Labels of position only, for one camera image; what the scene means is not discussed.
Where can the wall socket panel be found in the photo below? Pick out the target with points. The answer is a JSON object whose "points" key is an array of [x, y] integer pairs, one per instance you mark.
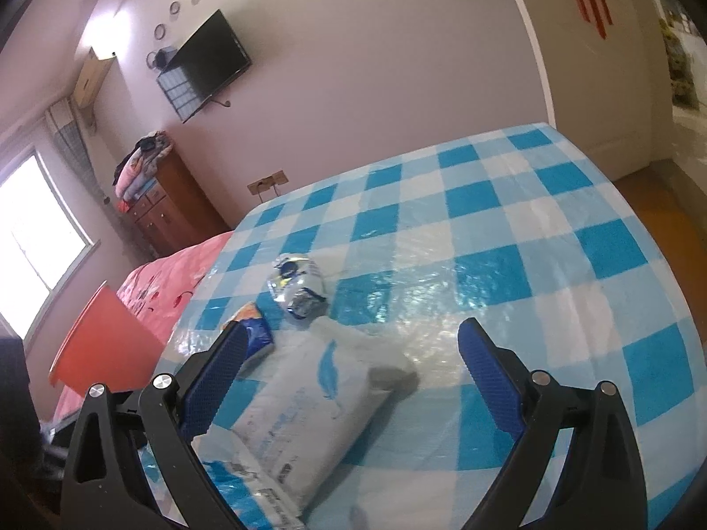
{"points": [[269, 183]]}

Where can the crumpled silver blue wrapper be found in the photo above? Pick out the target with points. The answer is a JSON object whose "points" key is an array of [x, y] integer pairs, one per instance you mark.
{"points": [[295, 281]]}

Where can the white door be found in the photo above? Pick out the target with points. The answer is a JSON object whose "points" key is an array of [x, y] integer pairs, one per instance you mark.
{"points": [[602, 88]]}

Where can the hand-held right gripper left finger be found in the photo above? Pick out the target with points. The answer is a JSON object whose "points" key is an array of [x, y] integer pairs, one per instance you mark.
{"points": [[215, 381]]}

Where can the brown wooden dresser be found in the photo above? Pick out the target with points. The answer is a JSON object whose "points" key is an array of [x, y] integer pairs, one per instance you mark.
{"points": [[177, 210]]}

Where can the white plastic wrapper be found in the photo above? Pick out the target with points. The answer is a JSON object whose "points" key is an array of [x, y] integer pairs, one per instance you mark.
{"points": [[248, 480]]}

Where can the blue and orange snack bag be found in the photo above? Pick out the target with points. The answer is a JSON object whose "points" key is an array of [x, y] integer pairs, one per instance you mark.
{"points": [[257, 331]]}

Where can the bright window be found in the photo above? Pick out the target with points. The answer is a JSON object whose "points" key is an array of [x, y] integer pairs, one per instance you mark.
{"points": [[38, 232]]}

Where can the covered wall air conditioner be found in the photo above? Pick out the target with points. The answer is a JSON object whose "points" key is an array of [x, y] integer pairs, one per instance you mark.
{"points": [[91, 77]]}

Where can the black wall television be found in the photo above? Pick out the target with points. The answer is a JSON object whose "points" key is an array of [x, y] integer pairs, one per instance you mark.
{"points": [[212, 49]]}

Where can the grey curtain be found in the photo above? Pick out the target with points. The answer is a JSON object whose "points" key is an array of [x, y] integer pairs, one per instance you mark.
{"points": [[72, 143]]}

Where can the white tissue pack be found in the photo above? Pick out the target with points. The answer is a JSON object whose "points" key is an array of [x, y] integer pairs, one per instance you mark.
{"points": [[320, 397]]}

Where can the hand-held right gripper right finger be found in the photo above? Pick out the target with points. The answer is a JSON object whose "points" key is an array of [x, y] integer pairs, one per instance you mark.
{"points": [[489, 375]]}

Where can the blue checkered tablecloth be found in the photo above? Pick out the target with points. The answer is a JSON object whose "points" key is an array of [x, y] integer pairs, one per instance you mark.
{"points": [[524, 265]]}

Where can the pile of folded clothes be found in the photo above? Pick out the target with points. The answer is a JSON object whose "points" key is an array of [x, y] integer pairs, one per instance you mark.
{"points": [[141, 168]]}

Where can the pink printed bedsheet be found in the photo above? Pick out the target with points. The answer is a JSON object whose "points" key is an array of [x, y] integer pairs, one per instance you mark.
{"points": [[177, 281]]}

